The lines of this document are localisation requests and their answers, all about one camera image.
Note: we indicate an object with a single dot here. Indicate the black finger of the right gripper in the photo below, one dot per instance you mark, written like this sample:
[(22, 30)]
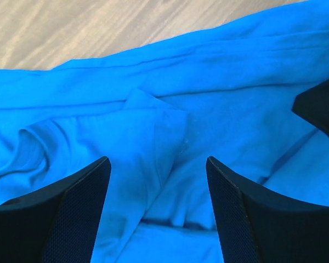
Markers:
[(312, 105)]

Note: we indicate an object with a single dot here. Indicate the blue t shirt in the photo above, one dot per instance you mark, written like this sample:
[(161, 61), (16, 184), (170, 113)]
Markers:
[(158, 113)]

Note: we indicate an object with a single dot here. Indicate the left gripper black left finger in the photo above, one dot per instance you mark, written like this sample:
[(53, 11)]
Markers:
[(57, 223)]

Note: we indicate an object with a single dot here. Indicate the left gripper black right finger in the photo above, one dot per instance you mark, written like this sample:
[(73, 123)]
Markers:
[(256, 224)]

